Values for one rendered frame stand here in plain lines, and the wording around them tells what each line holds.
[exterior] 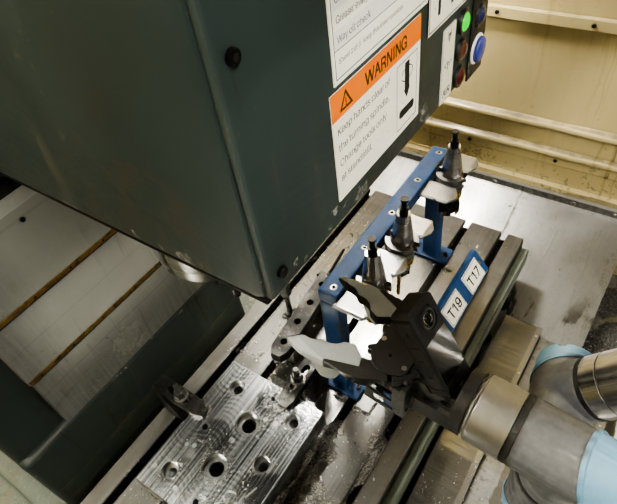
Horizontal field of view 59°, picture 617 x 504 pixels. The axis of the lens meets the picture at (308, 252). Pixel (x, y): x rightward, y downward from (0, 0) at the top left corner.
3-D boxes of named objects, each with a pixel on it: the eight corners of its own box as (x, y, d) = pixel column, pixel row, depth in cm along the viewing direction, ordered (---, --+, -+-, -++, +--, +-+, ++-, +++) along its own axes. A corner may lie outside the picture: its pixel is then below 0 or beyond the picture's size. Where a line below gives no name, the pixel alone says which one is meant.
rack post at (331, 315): (369, 382, 118) (363, 298, 96) (357, 402, 115) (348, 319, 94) (331, 363, 122) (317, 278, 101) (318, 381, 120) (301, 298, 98)
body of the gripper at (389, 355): (358, 393, 64) (451, 452, 58) (356, 355, 58) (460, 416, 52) (392, 347, 68) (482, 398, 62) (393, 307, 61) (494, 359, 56)
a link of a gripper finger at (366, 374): (320, 379, 59) (401, 391, 57) (319, 371, 58) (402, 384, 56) (329, 342, 62) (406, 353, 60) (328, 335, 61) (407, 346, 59)
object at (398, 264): (412, 261, 99) (412, 258, 99) (399, 281, 97) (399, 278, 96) (379, 249, 103) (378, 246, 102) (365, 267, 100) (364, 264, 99)
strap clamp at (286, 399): (329, 383, 119) (322, 345, 108) (295, 432, 112) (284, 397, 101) (316, 376, 120) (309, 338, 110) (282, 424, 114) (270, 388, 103)
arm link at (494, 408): (503, 440, 50) (538, 375, 54) (458, 414, 52) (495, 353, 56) (491, 470, 55) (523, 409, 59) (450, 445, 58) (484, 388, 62)
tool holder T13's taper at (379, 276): (369, 265, 98) (368, 239, 93) (391, 275, 96) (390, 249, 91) (356, 281, 96) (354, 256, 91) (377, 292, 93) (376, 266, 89)
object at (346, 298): (383, 303, 94) (383, 300, 93) (368, 325, 91) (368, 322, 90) (349, 288, 97) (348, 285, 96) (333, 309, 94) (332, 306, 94)
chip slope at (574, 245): (608, 278, 164) (636, 215, 145) (529, 477, 127) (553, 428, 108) (355, 192, 204) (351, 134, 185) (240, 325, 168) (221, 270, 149)
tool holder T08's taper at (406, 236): (397, 227, 103) (399, 201, 99) (418, 236, 101) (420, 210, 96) (385, 241, 101) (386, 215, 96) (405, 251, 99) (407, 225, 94)
